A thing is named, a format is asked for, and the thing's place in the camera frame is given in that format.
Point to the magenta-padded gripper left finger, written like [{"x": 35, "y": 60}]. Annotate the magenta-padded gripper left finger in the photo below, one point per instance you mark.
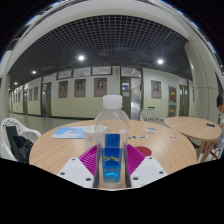
[{"x": 77, "y": 171}]

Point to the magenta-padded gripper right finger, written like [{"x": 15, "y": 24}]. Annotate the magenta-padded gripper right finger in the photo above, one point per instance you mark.
[{"x": 146, "y": 170}]

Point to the clear plastic water bottle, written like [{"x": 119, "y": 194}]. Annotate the clear plastic water bottle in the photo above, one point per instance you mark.
[{"x": 111, "y": 133}]

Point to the flat round red coaster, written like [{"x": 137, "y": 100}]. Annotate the flat round red coaster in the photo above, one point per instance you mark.
[{"x": 145, "y": 150}]

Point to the small dark sticker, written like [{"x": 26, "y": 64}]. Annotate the small dark sticker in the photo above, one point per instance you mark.
[{"x": 141, "y": 136}]

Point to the white ceramic mug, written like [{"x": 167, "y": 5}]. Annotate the white ceramic mug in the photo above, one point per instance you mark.
[{"x": 88, "y": 135}]

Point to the blue and white booklet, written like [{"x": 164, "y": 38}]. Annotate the blue and white booklet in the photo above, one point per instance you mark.
[{"x": 66, "y": 132}]

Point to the small white card box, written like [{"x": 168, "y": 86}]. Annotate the small white card box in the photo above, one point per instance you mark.
[{"x": 150, "y": 130}]

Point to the pale outline sticker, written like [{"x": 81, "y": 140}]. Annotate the pale outline sticker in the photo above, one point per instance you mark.
[{"x": 174, "y": 137}]

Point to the small round wooden table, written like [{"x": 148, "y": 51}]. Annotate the small round wooden table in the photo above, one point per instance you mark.
[{"x": 191, "y": 127}]

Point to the black bag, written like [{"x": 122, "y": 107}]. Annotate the black bag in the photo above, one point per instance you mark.
[{"x": 20, "y": 146}]

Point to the green exit sign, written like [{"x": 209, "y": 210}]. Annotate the green exit sign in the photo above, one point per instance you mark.
[{"x": 151, "y": 107}]

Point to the white plastic armchair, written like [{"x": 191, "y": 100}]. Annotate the white plastic armchair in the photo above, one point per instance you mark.
[{"x": 6, "y": 140}]

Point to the group of dark framed doors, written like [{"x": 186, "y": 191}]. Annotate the group of dark framed doors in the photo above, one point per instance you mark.
[{"x": 46, "y": 100}]

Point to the black phone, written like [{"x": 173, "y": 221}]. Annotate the black phone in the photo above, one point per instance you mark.
[{"x": 210, "y": 125}]

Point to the group of framed portraits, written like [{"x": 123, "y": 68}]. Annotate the group of framed portraits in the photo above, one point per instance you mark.
[{"x": 100, "y": 87}]

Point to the person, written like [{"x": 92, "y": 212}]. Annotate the person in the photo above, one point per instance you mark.
[{"x": 220, "y": 105}]

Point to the group of ceiling lights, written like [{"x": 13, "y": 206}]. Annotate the group of ceiling lights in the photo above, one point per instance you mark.
[{"x": 81, "y": 57}]

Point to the group of wall signboards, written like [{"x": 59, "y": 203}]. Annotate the group of wall signboards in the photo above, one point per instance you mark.
[{"x": 101, "y": 70}]

